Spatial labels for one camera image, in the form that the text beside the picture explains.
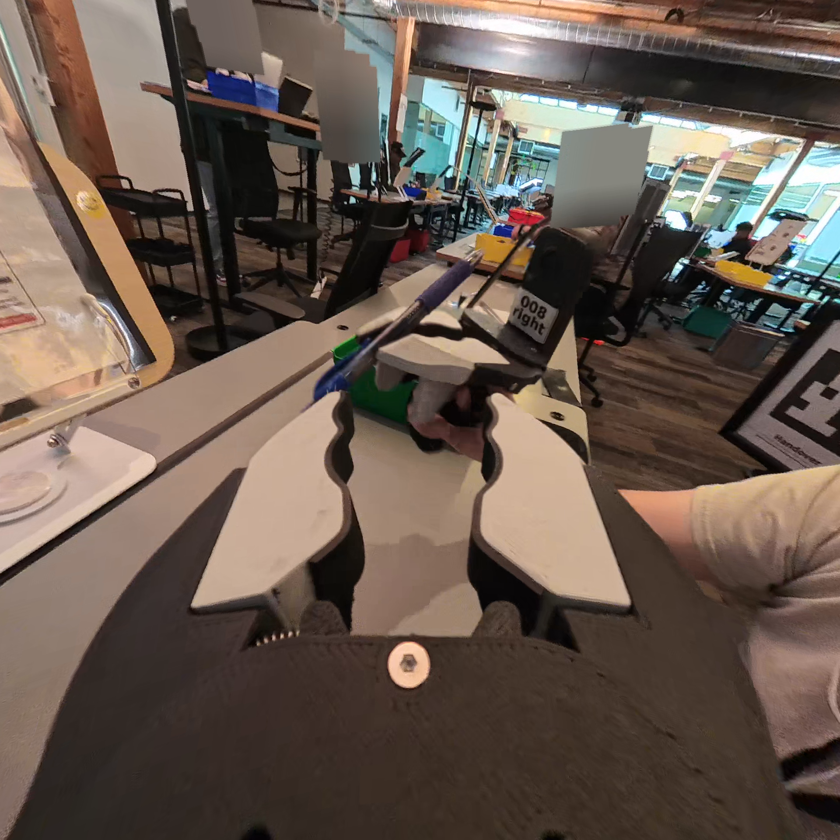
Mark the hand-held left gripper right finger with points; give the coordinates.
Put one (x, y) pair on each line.
(551, 525)

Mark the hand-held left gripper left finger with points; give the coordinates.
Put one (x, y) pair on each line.
(275, 525)

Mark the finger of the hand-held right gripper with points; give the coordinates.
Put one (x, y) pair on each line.
(446, 361)
(449, 319)

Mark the blue pen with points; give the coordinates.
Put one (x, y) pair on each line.
(426, 298)

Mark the green plastic bin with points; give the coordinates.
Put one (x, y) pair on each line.
(380, 400)

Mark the person's right forearm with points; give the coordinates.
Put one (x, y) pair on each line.
(663, 525)

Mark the grey desk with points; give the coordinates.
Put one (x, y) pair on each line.
(197, 407)

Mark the wooden standing desk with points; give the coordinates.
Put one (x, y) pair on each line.
(229, 106)

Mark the person's right hand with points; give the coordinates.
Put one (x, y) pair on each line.
(459, 436)

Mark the yellow storage bin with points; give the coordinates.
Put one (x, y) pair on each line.
(499, 249)
(745, 272)

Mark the red storage bin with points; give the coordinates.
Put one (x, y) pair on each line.
(403, 249)

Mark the black office chair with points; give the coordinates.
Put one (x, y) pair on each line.
(275, 229)
(656, 262)
(367, 262)

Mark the green storage bin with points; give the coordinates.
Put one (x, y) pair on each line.
(709, 321)

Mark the grey trash can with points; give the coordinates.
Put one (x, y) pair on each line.
(748, 348)

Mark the person's cream shirt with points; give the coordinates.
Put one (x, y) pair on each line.
(787, 558)

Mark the framed marker sign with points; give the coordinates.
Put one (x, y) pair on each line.
(807, 394)

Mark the black floor stand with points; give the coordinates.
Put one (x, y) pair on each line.
(195, 164)

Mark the blue storage bin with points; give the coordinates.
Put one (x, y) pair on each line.
(229, 88)

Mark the black utility cart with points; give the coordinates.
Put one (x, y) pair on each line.
(151, 200)

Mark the yellow smiley sticker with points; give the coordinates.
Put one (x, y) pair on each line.
(90, 204)

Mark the white instruction sheet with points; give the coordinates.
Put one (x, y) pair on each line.
(26, 229)

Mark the wooden pillar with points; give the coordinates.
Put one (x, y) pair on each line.
(72, 98)

